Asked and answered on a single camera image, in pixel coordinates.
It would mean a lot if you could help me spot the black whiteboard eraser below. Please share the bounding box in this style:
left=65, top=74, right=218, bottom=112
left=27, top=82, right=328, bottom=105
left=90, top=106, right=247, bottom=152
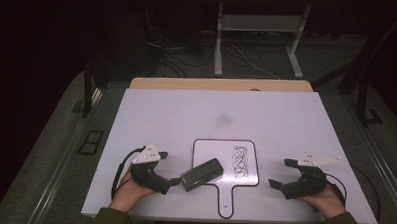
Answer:
left=179, top=156, right=225, bottom=194

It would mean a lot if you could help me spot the small whiteboard with handle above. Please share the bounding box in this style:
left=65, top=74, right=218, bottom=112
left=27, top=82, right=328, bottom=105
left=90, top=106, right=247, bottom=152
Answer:
left=189, top=137, right=262, bottom=221

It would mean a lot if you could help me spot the tangle of black floor cables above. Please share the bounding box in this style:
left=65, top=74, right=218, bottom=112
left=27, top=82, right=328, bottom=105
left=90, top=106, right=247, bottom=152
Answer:
left=142, top=24, right=217, bottom=81

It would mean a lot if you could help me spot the white floor cable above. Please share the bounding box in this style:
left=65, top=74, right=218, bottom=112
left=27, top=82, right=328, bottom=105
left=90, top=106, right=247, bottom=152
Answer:
left=233, top=43, right=284, bottom=81

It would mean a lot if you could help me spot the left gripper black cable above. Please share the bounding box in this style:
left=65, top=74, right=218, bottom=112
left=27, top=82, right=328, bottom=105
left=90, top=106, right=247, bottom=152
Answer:
left=110, top=144, right=147, bottom=202

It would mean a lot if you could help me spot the black metal stand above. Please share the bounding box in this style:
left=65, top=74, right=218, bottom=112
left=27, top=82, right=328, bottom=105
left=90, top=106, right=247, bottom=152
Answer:
left=335, top=6, right=397, bottom=129

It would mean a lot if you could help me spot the aluminium floor rail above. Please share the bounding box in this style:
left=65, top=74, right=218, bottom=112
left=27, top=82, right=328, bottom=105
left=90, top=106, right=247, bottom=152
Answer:
left=25, top=85, right=104, bottom=224
left=347, top=111, right=397, bottom=215

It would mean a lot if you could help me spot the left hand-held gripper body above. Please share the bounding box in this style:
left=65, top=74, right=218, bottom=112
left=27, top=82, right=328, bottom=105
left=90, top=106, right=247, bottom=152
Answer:
left=129, top=142, right=173, bottom=196

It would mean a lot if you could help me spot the black floor socket frame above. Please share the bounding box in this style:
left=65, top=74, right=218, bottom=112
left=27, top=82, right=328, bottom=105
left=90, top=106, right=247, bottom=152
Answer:
left=77, top=129, right=106, bottom=157

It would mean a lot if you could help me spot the person's right hand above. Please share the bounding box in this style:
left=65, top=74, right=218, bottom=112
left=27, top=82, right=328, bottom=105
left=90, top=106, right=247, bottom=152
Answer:
left=296, top=182, right=348, bottom=221

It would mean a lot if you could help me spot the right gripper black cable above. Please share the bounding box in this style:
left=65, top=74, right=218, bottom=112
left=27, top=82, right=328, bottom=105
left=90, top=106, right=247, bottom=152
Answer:
left=322, top=161, right=383, bottom=224

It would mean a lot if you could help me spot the person's left hand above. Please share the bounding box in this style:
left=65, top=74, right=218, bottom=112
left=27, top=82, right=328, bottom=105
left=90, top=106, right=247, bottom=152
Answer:
left=108, top=167, right=159, bottom=215

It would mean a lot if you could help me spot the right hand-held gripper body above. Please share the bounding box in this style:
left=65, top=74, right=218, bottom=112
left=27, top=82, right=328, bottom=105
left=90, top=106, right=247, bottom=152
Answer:
left=281, top=149, right=342, bottom=202

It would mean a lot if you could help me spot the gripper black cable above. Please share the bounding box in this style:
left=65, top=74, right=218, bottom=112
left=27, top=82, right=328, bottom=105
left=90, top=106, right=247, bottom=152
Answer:
left=322, top=161, right=383, bottom=224
left=110, top=144, right=147, bottom=202

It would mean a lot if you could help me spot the white metal stand frame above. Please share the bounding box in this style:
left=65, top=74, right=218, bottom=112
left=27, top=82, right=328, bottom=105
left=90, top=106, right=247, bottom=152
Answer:
left=213, top=0, right=313, bottom=81

